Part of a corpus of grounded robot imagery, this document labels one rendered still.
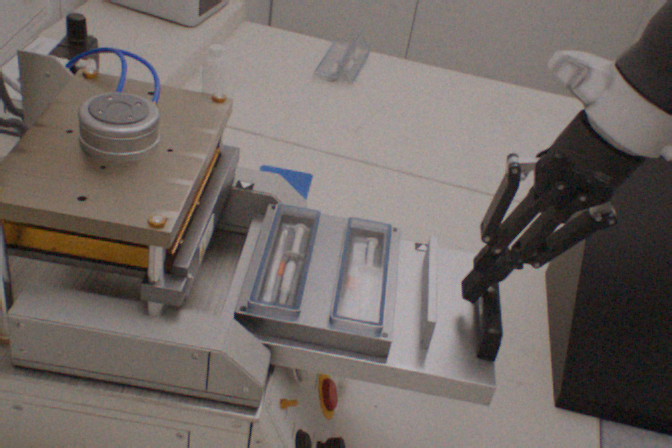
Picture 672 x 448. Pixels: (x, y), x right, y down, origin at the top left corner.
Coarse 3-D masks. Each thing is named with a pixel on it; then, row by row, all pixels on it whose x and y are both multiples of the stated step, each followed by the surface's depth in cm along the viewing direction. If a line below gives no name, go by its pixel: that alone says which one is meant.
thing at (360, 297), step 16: (352, 224) 97; (368, 224) 98; (384, 224) 98; (352, 240) 95; (368, 240) 95; (384, 240) 96; (352, 256) 92; (368, 256) 93; (384, 256) 93; (352, 272) 90; (368, 272) 91; (384, 272) 91; (352, 288) 88; (368, 288) 88; (384, 288) 89; (336, 304) 86; (352, 304) 86; (368, 304) 86; (384, 304) 87; (352, 320) 84; (368, 320) 84
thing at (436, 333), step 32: (256, 224) 100; (416, 256) 100; (448, 256) 101; (416, 288) 95; (448, 288) 96; (416, 320) 90; (448, 320) 91; (288, 352) 85; (320, 352) 85; (352, 352) 85; (416, 352) 87; (448, 352) 87; (384, 384) 86; (416, 384) 85; (448, 384) 85; (480, 384) 84
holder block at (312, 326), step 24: (336, 216) 100; (264, 240) 94; (336, 240) 96; (312, 264) 92; (336, 264) 92; (312, 288) 89; (240, 312) 84; (264, 312) 84; (312, 312) 85; (288, 336) 85; (312, 336) 85; (336, 336) 84; (360, 336) 84; (384, 336) 84
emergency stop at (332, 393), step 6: (324, 384) 103; (330, 384) 103; (324, 390) 102; (330, 390) 103; (336, 390) 105; (324, 396) 102; (330, 396) 102; (336, 396) 105; (324, 402) 102; (330, 402) 102; (336, 402) 104; (330, 408) 102
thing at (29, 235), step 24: (192, 216) 87; (24, 240) 81; (48, 240) 81; (72, 240) 81; (96, 240) 80; (120, 240) 81; (72, 264) 82; (96, 264) 82; (120, 264) 82; (144, 264) 81; (168, 264) 81
